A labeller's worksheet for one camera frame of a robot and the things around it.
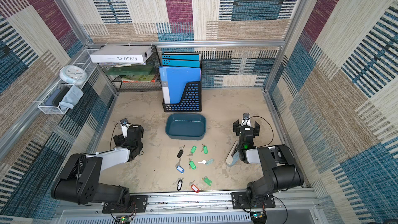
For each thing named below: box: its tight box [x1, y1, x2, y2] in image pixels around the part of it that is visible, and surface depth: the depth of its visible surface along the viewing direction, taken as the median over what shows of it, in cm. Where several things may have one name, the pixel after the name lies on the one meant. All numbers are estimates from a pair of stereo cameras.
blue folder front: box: [158, 66, 202, 105], surface depth 94 cm
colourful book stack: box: [121, 74, 156, 83], surface depth 101 cm
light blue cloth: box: [59, 85, 84, 111], surface depth 70 cm
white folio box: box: [89, 45, 153, 63], surface depth 81 cm
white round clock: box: [59, 64, 88, 86], surface depth 76 cm
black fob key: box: [176, 145, 186, 159], surface depth 91 cm
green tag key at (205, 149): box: [201, 143, 209, 155], surface depth 93 cm
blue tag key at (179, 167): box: [175, 158, 186, 174], surface depth 86 cm
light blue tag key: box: [197, 158, 215, 166], surface depth 87 cm
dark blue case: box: [45, 86, 70, 107], surface depth 67 cm
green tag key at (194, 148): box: [185, 145, 198, 157], surface depth 93 cm
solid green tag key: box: [188, 158, 197, 170], surface depth 87 cm
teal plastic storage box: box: [165, 113, 207, 140], surface depth 99 cm
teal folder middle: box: [161, 59, 201, 68], surface depth 98 cm
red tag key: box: [189, 179, 201, 194], surface depth 80 cm
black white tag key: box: [172, 177, 184, 191], surface depth 81 cm
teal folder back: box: [161, 53, 201, 61], surface depth 101 cm
